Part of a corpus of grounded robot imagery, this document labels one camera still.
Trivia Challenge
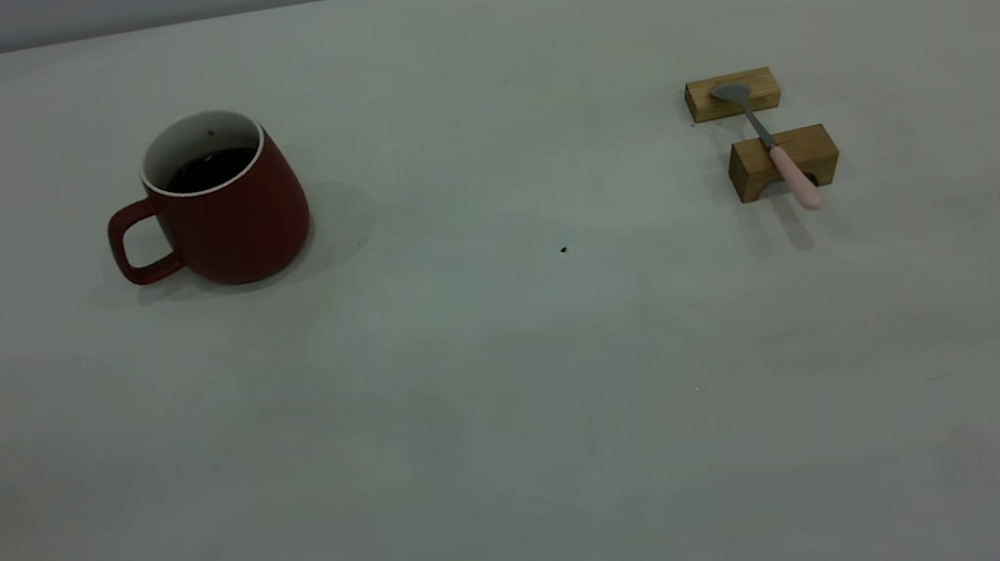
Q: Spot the red ceramic mug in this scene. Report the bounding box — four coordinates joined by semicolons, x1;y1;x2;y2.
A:
92;98;320;303

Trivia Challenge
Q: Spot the pink handled metal spoon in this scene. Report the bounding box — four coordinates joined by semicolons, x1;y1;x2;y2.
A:
707;71;828;223

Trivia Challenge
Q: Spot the flat wooden block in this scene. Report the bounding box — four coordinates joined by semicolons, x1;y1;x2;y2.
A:
682;65;785;126

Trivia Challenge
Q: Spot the arched wooden block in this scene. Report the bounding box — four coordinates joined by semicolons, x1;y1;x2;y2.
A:
724;121;845;205

